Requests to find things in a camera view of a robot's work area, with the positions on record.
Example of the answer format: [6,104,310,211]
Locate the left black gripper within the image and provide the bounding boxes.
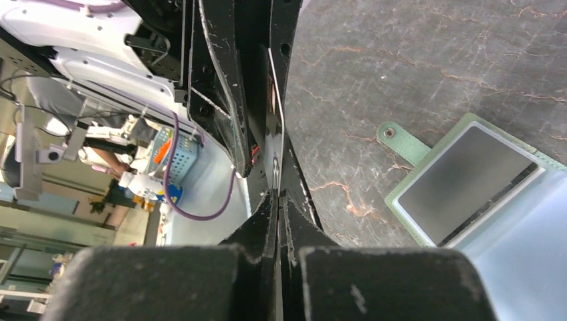
[124,1,322,229]

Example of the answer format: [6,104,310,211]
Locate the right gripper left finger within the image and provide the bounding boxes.
[43,191,277,320]

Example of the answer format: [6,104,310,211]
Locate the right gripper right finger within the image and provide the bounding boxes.
[279,192,496,320]

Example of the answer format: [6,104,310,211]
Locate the green card holder wallet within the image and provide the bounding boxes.
[377,113,566,320]

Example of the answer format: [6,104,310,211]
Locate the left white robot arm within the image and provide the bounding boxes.
[1,1,302,193]

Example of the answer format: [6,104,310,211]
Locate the perforated blue box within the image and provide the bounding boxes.
[146,128,200,185]

